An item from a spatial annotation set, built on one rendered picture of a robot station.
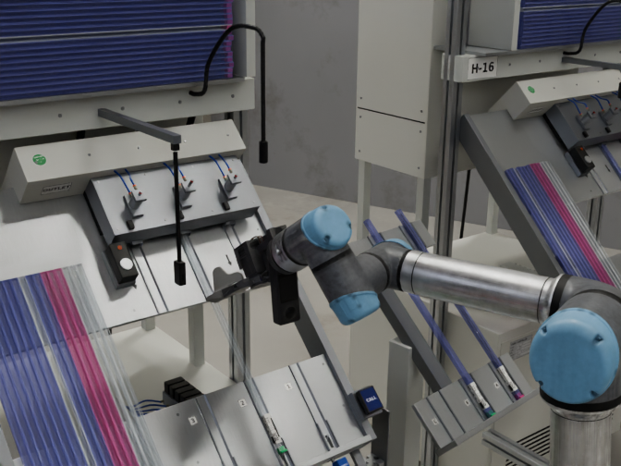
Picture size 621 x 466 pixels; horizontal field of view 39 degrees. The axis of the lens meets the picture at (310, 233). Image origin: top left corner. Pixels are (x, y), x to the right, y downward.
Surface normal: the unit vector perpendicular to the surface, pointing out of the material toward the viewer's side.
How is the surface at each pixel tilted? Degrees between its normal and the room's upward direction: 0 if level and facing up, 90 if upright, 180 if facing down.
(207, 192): 44
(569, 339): 83
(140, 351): 0
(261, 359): 0
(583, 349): 82
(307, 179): 90
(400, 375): 90
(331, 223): 55
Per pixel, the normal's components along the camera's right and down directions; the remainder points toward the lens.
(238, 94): 0.61, 0.26
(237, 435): 0.44, -0.50
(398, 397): -0.71, 0.22
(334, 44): -0.51, 0.27
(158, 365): 0.01, -0.95
